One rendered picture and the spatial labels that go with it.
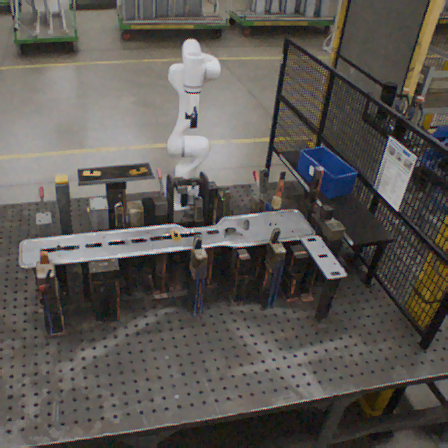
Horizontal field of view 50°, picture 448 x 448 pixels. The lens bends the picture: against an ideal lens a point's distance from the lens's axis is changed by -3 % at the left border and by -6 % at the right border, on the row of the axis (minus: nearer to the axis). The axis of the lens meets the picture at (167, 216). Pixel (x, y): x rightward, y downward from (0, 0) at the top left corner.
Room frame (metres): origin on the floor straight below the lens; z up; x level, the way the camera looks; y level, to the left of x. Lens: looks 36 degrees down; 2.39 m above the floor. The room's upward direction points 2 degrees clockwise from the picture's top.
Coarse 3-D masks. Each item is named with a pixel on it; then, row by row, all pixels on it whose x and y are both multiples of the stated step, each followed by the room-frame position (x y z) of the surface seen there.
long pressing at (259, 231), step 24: (240, 216) 1.96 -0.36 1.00; (264, 216) 1.97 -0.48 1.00; (288, 216) 1.98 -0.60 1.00; (24, 240) 1.71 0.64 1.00; (48, 240) 1.72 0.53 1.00; (72, 240) 1.73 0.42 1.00; (96, 240) 1.74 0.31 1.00; (120, 240) 1.75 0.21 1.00; (168, 240) 1.76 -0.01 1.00; (192, 240) 1.76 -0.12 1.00; (216, 240) 1.77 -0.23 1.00; (240, 240) 1.78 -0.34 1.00; (264, 240) 1.78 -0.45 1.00; (288, 240) 1.80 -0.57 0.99; (24, 264) 1.55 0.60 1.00
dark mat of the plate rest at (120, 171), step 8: (96, 168) 2.10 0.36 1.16; (104, 168) 2.10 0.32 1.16; (112, 168) 2.10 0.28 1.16; (120, 168) 2.11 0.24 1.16; (128, 168) 2.11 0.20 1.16; (136, 168) 2.11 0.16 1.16; (80, 176) 2.02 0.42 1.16; (88, 176) 2.02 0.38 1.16; (96, 176) 2.02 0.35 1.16; (104, 176) 2.03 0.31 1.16; (112, 176) 2.03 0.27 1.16; (120, 176) 2.03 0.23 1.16; (128, 176) 2.03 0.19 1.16; (136, 176) 2.04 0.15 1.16
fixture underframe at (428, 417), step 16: (432, 384) 1.57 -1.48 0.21; (336, 400) 1.21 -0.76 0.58; (352, 400) 1.26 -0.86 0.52; (304, 416) 1.36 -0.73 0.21; (320, 416) 1.25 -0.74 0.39; (336, 416) 1.22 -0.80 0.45; (384, 416) 1.36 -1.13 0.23; (400, 416) 1.36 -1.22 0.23; (416, 416) 1.36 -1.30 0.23; (432, 416) 1.37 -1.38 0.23; (160, 432) 1.06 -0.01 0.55; (304, 432) 1.26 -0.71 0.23; (320, 432) 1.21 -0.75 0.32; (336, 432) 1.27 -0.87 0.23; (352, 432) 1.27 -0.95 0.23; (368, 432) 1.29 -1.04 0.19; (432, 432) 1.41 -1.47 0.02
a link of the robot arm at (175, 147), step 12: (168, 72) 2.46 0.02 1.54; (180, 72) 2.43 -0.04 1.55; (180, 84) 2.42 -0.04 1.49; (180, 96) 2.41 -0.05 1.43; (180, 108) 2.40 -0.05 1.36; (180, 120) 2.37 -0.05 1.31; (180, 132) 2.34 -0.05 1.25; (168, 144) 2.33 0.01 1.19; (180, 144) 2.32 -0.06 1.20; (180, 156) 2.31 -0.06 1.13
